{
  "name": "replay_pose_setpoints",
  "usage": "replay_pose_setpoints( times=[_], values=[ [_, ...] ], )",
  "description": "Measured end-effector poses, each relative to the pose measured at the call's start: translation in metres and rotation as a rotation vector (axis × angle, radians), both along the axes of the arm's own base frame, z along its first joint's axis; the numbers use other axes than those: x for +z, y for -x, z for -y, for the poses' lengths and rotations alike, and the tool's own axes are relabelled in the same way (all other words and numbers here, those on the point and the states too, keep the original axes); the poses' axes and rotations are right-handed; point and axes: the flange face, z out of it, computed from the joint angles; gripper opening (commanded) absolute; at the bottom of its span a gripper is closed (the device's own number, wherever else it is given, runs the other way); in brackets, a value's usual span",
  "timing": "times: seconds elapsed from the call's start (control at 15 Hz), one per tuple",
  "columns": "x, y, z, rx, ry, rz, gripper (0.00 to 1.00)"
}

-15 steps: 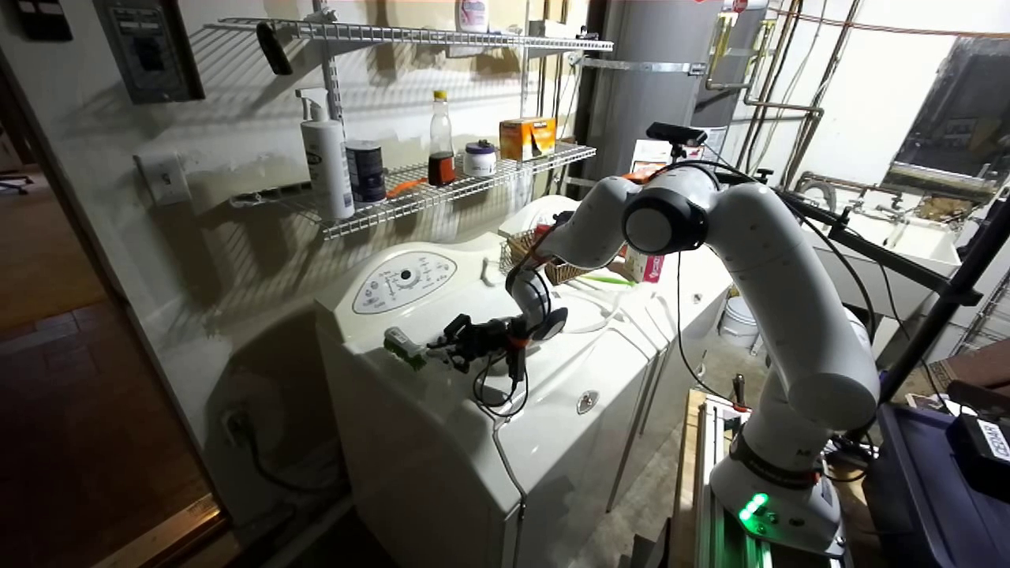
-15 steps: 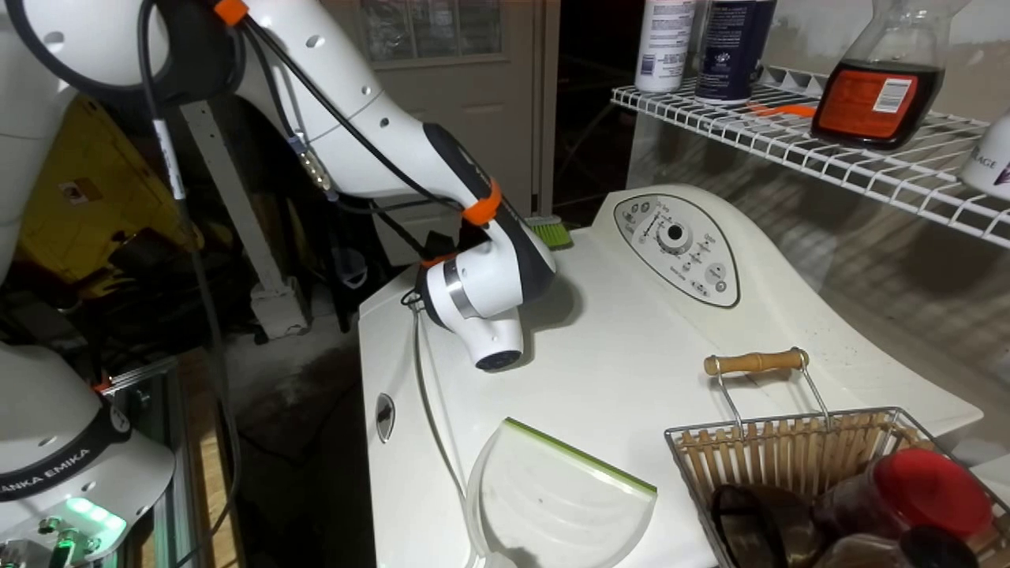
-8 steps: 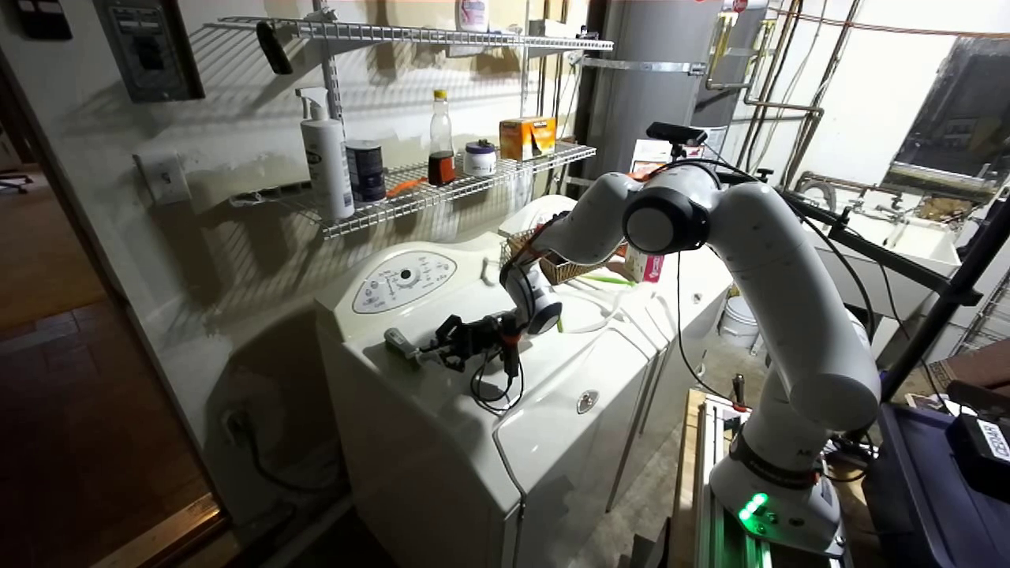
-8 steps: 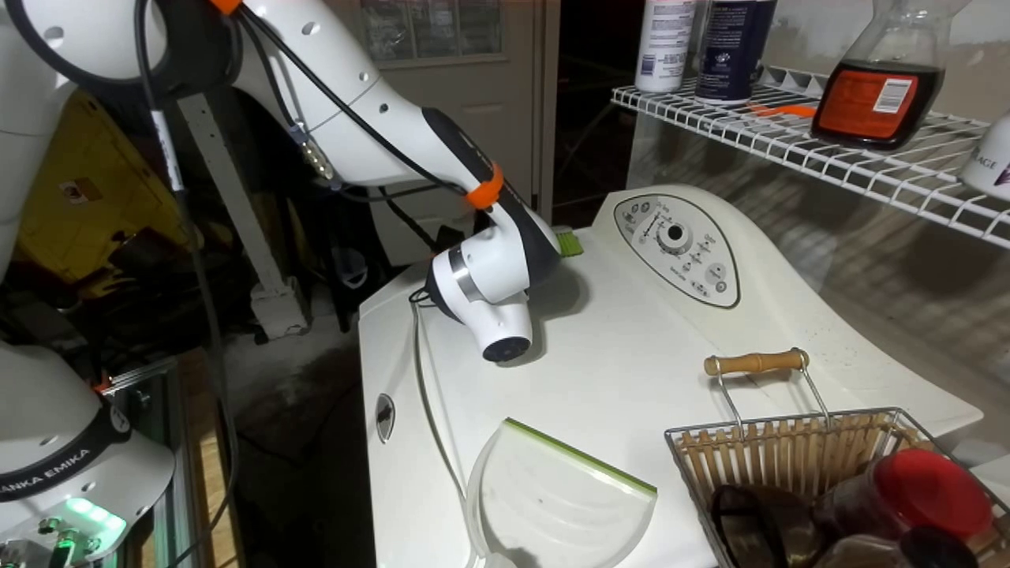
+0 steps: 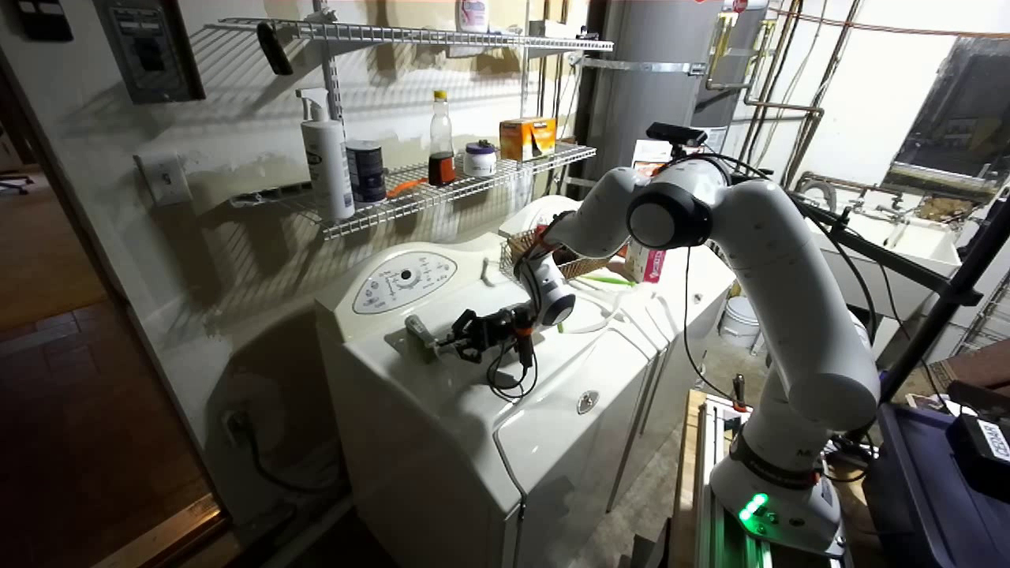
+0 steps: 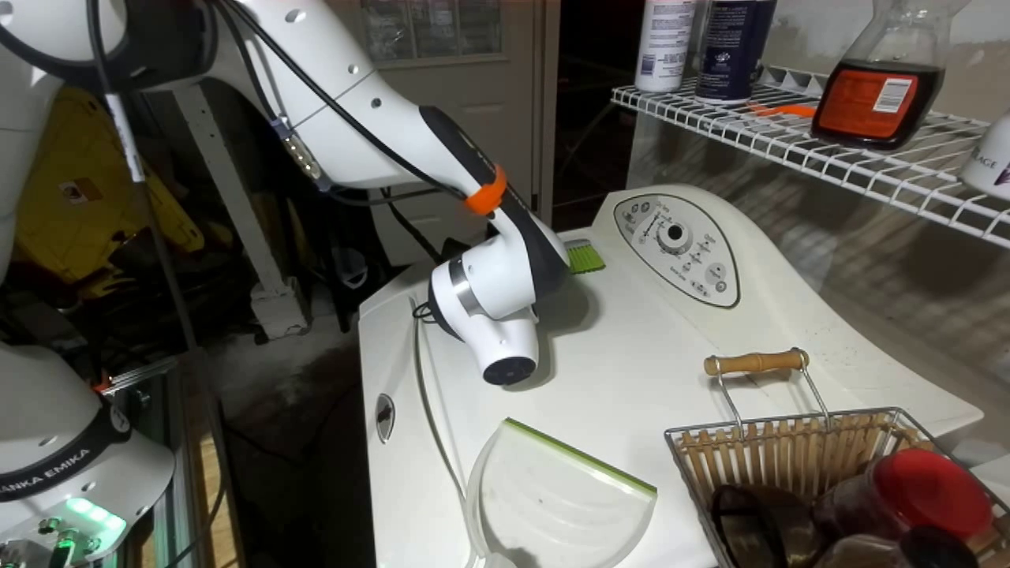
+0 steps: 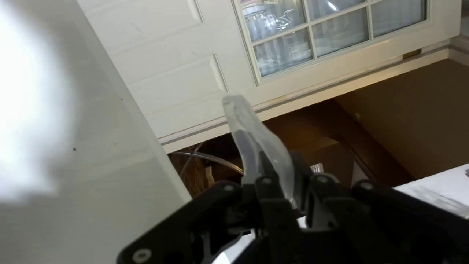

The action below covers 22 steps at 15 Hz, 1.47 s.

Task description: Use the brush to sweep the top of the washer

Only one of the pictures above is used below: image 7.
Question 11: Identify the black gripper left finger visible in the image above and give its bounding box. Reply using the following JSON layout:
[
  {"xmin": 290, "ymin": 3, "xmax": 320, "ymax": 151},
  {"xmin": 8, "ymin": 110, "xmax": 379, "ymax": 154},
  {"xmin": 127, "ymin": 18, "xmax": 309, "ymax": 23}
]
[{"xmin": 115, "ymin": 177, "xmax": 294, "ymax": 264}]

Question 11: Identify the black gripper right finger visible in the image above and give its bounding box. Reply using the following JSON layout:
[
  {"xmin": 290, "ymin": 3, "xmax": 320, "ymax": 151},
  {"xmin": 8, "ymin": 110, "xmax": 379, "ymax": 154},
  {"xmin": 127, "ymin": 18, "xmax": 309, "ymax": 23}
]
[{"xmin": 297, "ymin": 170, "xmax": 469, "ymax": 264}]

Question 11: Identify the white door with window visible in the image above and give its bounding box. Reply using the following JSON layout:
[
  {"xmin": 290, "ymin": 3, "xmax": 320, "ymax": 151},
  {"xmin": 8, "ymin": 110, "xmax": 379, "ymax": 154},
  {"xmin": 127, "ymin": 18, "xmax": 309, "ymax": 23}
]
[{"xmin": 74, "ymin": 0, "xmax": 462, "ymax": 154}]

